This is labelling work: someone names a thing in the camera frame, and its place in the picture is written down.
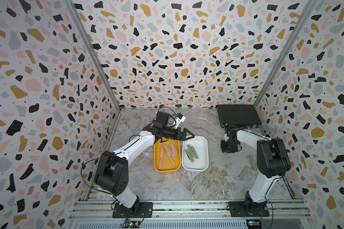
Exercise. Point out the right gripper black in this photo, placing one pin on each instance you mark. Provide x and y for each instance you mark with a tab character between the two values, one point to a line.
233	150

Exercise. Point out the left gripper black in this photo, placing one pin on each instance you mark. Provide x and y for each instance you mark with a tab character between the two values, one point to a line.
180	138

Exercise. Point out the green folding knife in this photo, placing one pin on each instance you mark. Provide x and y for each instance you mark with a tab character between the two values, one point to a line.
253	163
189	155
244	172
194	153
188	147

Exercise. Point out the white storage box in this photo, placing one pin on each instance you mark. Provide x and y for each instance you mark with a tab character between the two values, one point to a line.
201	146

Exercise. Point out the pink folding knife angled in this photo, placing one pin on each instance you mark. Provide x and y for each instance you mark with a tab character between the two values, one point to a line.
174	149

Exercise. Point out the pink folding knife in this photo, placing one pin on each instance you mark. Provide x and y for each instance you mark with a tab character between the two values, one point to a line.
168	150

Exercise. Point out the yellow storage box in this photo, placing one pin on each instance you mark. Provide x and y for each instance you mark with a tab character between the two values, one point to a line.
167	165

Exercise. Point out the long pink fruit knife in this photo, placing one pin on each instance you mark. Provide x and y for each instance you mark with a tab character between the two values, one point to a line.
161	158

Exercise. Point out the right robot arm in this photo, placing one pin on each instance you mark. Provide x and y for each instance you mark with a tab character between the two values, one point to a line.
272	163

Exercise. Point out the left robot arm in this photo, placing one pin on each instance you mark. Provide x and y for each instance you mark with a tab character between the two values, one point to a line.
112	174

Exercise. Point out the black carrying case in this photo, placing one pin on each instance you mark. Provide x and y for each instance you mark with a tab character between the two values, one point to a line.
240	115

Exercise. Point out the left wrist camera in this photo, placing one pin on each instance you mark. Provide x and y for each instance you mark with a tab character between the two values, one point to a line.
179	118

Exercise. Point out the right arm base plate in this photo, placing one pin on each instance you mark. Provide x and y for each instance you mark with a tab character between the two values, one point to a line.
247	209

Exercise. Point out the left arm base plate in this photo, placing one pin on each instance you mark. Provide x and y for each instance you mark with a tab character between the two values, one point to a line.
138	210

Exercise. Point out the aluminium mounting rail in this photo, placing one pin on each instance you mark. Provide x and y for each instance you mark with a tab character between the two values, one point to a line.
193	214

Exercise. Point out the circuit board with wires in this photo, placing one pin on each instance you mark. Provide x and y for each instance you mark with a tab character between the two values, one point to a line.
130	224

